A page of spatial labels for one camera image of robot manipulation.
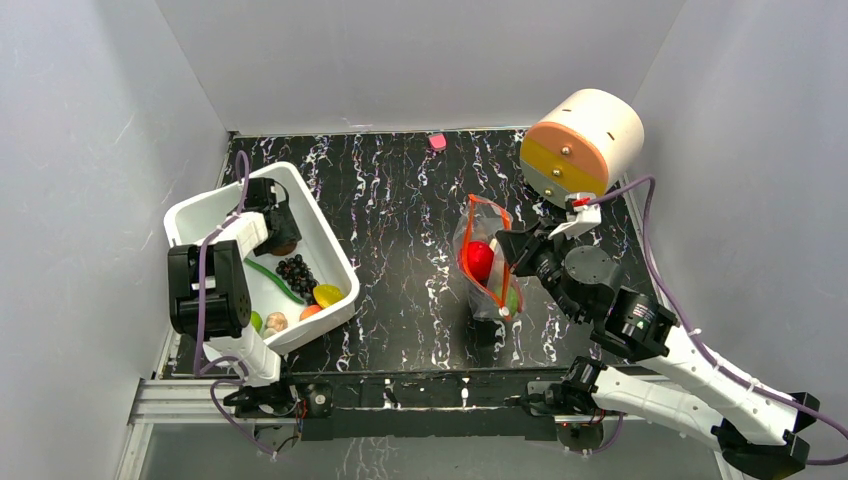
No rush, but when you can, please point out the red yellow toy pomegranate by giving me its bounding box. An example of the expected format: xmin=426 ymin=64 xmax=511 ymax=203
xmin=461 ymin=241 xmax=494 ymax=284

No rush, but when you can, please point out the green toy custard apple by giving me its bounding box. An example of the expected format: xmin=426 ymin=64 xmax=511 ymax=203
xmin=498 ymin=286 xmax=521 ymax=320

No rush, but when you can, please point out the clear zip bag orange zipper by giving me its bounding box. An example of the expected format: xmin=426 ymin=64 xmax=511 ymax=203
xmin=453 ymin=194 xmax=523 ymax=322

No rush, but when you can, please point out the brown toy kiwi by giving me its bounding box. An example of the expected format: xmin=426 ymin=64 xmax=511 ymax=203
xmin=270 ymin=242 xmax=297 ymax=257

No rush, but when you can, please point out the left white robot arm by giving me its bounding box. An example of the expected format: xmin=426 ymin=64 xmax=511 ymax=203
xmin=166 ymin=177 xmax=302 ymax=416

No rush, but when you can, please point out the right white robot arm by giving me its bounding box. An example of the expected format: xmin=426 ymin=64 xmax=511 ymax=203
xmin=496 ymin=221 xmax=819 ymax=479

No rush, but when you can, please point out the green toy bean pod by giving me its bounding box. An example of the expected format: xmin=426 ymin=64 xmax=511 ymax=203
xmin=243 ymin=258 xmax=305 ymax=305

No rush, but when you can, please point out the black toy grape bunch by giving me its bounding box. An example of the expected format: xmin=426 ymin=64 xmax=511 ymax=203
xmin=276 ymin=254 xmax=319 ymax=304

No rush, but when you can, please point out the white plastic bin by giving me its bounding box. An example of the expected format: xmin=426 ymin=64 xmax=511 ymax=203
xmin=163 ymin=162 xmax=360 ymax=355

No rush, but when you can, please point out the yellow toy starfruit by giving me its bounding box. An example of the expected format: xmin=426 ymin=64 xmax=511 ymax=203
xmin=312 ymin=284 xmax=346 ymax=309

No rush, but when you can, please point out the round cream drawer cabinet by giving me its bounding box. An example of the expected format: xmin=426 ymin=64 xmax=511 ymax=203
xmin=519 ymin=88 xmax=645 ymax=207

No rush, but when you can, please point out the orange toy peach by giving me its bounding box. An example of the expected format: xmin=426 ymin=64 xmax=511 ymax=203
xmin=299 ymin=304 xmax=323 ymax=321

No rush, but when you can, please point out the beige toy garlic bulb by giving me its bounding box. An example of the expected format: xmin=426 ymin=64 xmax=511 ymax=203
xmin=265 ymin=312 xmax=289 ymax=334

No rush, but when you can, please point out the light green toy fruit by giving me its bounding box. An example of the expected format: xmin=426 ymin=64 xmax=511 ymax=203
xmin=250 ymin=311 xmax=264 ymax=333

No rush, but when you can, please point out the small pink eraser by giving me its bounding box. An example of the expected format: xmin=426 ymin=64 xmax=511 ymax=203
xmin=427 ymin=133 xmax=447 ymax=152

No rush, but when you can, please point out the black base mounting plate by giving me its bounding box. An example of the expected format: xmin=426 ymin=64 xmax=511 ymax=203
xmin=293 ymin=367 xmax=597 ymax=441

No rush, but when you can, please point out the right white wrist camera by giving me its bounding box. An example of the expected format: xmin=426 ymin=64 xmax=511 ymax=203
xmin=547 ymin=192 xmax=602 ymax=240

